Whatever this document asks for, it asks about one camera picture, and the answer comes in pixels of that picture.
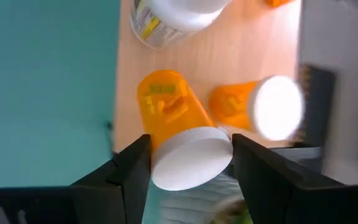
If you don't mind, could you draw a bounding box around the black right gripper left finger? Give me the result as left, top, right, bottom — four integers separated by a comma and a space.
0, 133, 153, 224

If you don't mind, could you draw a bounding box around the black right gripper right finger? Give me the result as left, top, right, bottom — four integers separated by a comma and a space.
231, 133, 358, 224

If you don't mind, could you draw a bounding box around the orange pill bottle white cap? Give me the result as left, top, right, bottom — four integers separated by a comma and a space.
136, 69, 234, 192
208, 74, 306, 141
264, 0, 295, 8

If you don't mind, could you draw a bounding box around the white aspirin bottle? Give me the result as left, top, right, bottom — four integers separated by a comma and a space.
129, 0, 232, 50

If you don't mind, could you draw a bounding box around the black hazard-striped floor mat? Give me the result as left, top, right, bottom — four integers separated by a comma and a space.
297, 63, 337, 147

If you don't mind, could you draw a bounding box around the green table mat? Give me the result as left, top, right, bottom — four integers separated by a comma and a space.
0, 0, 121, 189

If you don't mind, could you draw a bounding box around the wooden shelf black metal frame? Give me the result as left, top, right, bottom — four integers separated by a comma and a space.
106, 0, 304, 161

